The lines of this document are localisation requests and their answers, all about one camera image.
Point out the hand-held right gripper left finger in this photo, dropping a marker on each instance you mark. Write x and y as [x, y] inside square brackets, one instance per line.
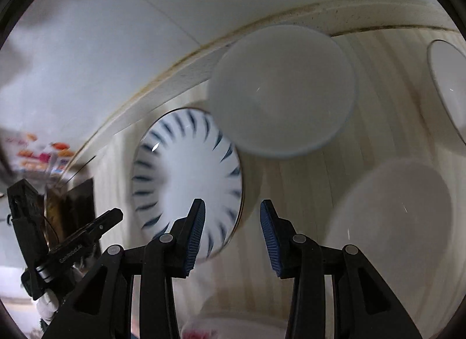
[194, 239]

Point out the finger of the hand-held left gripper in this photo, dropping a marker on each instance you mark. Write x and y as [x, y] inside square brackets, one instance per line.
[98, 224]

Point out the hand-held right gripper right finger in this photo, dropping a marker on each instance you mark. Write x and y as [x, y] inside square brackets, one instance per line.
[271, 239]

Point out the blue striped white plate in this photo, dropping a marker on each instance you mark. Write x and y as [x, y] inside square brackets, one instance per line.
[182, 178]

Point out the floral bowl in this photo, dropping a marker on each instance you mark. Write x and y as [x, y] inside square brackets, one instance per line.
[236, 324]

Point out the white bowl with blue rim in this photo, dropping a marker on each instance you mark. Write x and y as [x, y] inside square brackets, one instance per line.
[280, 91]

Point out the striped cat print cloth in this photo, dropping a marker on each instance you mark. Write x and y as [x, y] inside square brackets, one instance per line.
[298, 186]

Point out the colourful wall sticker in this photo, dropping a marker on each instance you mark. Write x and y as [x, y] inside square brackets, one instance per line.
[40, 157]

